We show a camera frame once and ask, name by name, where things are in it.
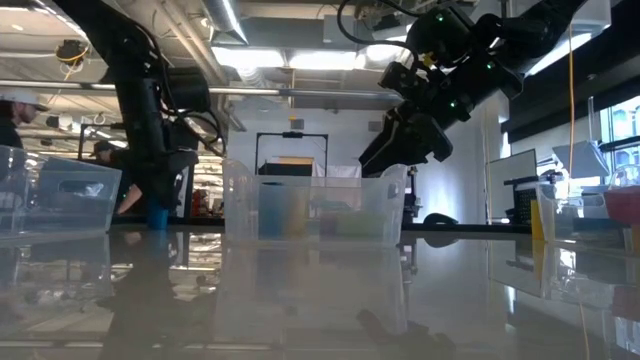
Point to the red cube block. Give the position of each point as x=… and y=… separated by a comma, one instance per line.
x=622, y=206

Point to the narrow silver ventilation duct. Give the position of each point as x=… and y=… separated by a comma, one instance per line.
x=225, y=20

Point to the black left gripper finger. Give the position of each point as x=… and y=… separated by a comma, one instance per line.
x=167, y=192

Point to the grey ceiling box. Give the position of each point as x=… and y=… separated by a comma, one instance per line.
x=330, y=35

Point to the ceiling light panel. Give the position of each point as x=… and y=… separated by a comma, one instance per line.
x=247, y=57
x=320, y=60

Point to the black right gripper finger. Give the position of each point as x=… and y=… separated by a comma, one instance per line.
x=377, y=152
x=420, y=135

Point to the yellow cube block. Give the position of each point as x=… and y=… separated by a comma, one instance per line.
x=536, y=220

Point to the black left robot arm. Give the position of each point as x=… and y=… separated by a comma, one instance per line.
x=135, y=110

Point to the white-screen monitor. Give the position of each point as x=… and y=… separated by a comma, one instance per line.
x=512, y=175

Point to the grey horizontal ceiling pipe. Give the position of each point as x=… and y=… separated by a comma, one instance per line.
x=300, y=93

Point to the black aluminium table frame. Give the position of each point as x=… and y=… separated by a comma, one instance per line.
x=475, y=228

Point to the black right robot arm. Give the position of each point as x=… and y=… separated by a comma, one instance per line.
x=525, y=30

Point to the clear plastic bin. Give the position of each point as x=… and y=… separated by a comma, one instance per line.
x=30, y=210
x=570, y=220
x=380, y=200

